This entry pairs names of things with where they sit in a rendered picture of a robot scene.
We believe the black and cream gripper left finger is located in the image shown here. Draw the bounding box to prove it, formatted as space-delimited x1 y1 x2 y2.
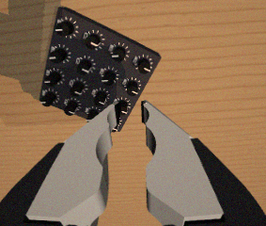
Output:
0 102 121 226

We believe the black knob box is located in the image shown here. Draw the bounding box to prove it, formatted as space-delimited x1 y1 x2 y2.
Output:
39 7 161 132

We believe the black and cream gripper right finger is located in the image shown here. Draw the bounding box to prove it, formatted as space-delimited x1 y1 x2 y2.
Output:
141 100 266 226

